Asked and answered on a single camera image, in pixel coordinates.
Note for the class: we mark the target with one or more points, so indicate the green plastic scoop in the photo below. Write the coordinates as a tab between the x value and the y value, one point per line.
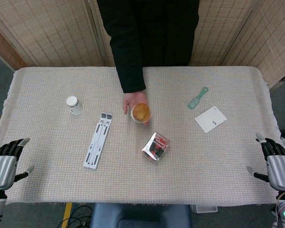
196	99

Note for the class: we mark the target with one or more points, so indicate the narrow woven screen panel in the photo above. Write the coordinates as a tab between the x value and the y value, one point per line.
105	35

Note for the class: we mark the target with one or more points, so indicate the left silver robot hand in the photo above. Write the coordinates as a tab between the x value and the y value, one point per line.
2	166

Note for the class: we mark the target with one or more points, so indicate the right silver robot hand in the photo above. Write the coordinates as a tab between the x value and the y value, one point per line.
279	166

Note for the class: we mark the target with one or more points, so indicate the white plastic box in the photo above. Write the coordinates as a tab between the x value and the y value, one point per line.
204	208

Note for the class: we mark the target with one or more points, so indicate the beige woven tablecloth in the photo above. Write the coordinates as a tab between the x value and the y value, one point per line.
180	180

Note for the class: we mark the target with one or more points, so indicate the person's black-sleeved right forearm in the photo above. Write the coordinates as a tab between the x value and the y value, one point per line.
128	59

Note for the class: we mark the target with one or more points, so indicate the orange translucent plastic cup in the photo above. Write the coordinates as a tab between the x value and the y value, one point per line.
141	111

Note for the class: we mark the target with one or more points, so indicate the person's black-clothed torso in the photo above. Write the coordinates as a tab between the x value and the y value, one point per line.
166	31

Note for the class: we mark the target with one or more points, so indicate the wide woven screen panel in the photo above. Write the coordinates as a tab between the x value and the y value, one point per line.
45	31
273	35
213	33

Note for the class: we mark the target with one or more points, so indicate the person's bare right hand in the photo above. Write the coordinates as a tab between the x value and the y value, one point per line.
133	98

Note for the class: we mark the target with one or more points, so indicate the white folded laptop stand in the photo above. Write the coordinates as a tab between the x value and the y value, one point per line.
98	140

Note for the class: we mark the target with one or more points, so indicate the white paper cup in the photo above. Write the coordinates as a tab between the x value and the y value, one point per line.
74	105

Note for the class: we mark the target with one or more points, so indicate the white square paper packet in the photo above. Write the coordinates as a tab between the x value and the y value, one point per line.
210	118

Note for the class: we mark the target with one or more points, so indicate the blue padded chair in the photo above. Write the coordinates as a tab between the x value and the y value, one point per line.
140	216

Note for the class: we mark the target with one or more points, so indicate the clear snack bag red print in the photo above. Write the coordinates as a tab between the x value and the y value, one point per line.
156	147

